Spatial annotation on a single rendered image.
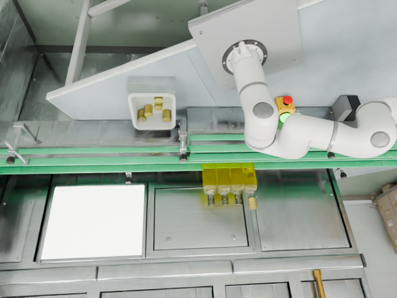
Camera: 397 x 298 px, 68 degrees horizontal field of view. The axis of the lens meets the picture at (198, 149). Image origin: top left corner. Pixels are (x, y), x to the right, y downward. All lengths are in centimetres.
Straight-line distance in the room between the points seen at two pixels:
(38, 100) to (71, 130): 49
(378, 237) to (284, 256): 399
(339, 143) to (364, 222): 445
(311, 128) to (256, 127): 15
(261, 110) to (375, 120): 28
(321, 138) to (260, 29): 39
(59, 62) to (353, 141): 165
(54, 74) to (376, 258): 470
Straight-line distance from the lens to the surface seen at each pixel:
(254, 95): 89
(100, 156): 131
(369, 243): 521
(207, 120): 124
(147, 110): 121
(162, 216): 134
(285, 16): 100
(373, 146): 85
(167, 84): 111
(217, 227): 134
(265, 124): 84
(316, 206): 155
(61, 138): 138
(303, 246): 146
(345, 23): 112
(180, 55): 107
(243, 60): 99
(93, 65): 193
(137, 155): 129
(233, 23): 97
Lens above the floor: 154
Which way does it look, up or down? 30 degrees down
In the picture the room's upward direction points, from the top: 176 degrees clockwise
